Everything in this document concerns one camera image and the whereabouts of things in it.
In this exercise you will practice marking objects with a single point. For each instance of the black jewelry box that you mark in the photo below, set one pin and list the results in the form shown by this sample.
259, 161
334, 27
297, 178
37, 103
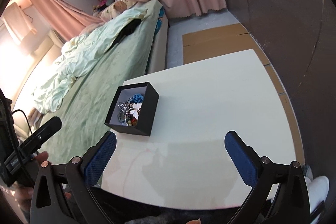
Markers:
133, 108

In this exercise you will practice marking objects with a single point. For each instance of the green bed quilt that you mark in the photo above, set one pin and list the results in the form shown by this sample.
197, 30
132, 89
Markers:
78, 87

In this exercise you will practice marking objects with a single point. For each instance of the flattened cardboard sheet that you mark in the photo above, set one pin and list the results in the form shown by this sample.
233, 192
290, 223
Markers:
223, 40

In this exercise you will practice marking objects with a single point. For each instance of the person's left hand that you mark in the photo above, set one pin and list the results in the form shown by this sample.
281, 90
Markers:
23, 195

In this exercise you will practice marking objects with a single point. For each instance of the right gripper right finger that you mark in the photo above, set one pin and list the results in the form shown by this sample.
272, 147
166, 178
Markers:
245, 159

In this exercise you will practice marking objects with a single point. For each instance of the white slipper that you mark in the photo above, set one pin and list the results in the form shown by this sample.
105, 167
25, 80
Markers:
317, 189

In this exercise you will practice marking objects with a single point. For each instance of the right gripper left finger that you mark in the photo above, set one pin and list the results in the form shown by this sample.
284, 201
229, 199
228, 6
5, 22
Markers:
97, 157

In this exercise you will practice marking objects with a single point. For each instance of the patterned pillow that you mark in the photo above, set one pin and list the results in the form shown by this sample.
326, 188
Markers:
115, 9

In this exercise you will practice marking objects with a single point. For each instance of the white table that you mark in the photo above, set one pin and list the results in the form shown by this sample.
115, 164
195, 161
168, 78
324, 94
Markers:
183, 163

